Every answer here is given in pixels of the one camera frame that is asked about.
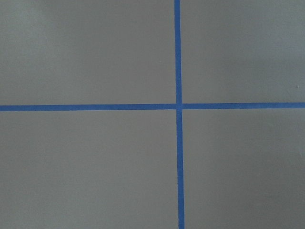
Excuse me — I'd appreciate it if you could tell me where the crossing blue tape strip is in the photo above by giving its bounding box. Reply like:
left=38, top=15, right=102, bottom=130
left=174, top=0, right=185, bottom=229

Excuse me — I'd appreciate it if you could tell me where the long blue tape strip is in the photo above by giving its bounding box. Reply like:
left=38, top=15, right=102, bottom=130
left=0, top=102, right=305, bottom=112

